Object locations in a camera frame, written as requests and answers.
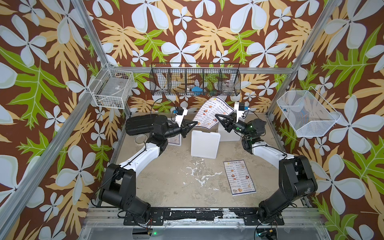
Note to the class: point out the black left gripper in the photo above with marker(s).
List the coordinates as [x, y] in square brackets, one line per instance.
[189, 124]

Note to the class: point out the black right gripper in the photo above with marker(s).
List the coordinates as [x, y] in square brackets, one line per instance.
[232, 126]

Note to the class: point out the white menu holder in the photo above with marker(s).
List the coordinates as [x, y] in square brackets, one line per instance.
[228, 137]
[179, 144]
[205, 145]

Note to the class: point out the dim sum menu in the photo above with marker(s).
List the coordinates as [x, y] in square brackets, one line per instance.
[239, 178]
[206, 116]
[174, 140]

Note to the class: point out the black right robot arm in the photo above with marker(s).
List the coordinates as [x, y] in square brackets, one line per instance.
[296, 177]

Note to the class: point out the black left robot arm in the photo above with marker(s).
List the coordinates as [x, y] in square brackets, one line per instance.
[119, 182]

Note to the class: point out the blue object in basket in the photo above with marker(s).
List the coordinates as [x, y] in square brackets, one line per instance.
[197, 91]

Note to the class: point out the black plastic case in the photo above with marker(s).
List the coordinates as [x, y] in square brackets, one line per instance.
[140, 124]

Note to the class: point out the white mesh basket right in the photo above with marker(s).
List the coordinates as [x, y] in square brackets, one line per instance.
[308, 112]

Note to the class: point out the black wire basket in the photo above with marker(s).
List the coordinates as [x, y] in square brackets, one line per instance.
[215, 79]

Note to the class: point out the white wire basket left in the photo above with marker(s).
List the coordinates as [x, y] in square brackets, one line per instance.
[111, 87]

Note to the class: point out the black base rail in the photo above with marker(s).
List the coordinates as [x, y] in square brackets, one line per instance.
[158, 216]

